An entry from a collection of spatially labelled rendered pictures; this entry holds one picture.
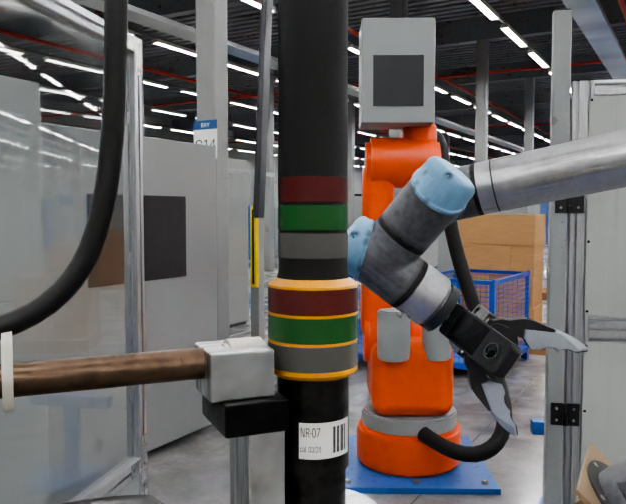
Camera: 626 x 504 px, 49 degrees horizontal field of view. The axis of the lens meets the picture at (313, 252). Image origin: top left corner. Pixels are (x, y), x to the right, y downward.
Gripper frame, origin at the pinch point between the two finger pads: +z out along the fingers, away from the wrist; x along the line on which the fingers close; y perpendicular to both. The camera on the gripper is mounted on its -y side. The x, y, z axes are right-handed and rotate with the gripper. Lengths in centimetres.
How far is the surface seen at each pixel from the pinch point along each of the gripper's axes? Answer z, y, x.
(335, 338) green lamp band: -40, -58, 0
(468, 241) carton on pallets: 167, 732, -38
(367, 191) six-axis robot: -4, 343, -9
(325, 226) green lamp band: -43, -58, -4
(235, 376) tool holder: -42, -60, 4
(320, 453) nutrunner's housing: -37, -59, 5
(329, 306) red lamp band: -41, -58, -1
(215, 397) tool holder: -42, -60, 5
